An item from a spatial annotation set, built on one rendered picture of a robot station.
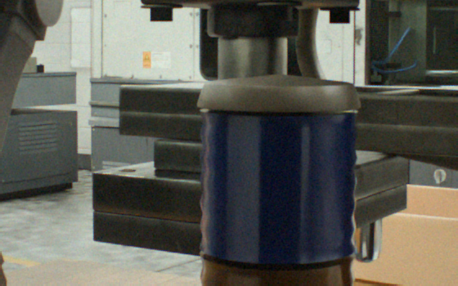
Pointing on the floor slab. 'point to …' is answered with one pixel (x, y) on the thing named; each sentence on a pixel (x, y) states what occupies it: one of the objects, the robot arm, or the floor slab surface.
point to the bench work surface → (92, 275)
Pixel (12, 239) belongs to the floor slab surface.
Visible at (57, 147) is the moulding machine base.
